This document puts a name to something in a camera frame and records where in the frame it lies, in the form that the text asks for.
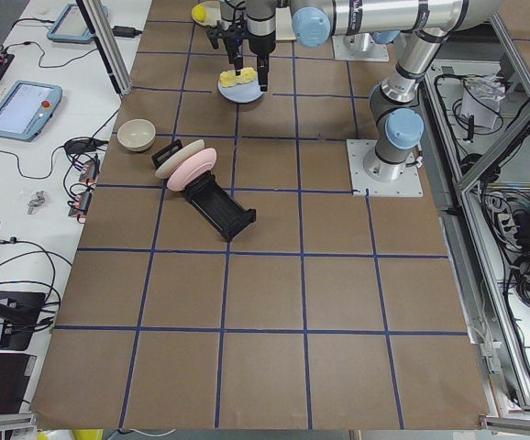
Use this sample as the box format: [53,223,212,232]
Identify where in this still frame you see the cream round plate with lemon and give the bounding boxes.
[201,1,221,27]

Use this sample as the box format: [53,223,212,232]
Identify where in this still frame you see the pink plate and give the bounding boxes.
[167,148,217,192]

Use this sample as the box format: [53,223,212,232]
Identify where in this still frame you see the cream plate in rack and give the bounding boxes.
[155,139,205,180]

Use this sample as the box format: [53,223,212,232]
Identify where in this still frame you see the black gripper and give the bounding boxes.
[205,17,277,94]

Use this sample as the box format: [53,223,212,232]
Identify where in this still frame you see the yellow bread roll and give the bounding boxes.
[218,67,258,88]

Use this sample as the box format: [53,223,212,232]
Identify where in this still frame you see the cream bowl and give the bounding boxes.
[116,119,156,152]

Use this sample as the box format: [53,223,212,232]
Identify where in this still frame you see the yellow lemon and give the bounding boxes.
[192,5,207,24]

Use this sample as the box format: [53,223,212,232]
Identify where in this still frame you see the cream rectangular tray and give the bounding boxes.
[275,7,296,41]

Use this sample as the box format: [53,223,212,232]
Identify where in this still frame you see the near teach pendant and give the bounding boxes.
[0,81,62,141]

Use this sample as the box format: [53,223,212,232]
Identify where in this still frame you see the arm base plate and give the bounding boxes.
[347,139,424,198]
[332,34,389,62]

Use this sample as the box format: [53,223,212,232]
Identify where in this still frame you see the teach pendant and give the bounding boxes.
[47,4,93,44]
[0,81,62,141]

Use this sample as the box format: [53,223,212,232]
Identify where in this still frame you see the aluminium frame post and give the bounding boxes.
[76,0,133,95]

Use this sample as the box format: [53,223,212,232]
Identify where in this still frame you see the black dish rack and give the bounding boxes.
[151,140,257,242]

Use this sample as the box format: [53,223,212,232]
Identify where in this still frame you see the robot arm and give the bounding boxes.
[206,0,289,92]
[289,0,501,182]

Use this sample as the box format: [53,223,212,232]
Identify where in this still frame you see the light blue plate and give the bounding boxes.
[217,81,264,104]

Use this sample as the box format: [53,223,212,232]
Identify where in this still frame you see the black power adapter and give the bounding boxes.
[112,26,140,38]

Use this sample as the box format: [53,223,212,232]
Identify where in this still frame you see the far teach pendant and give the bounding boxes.
[47,4,93,44]

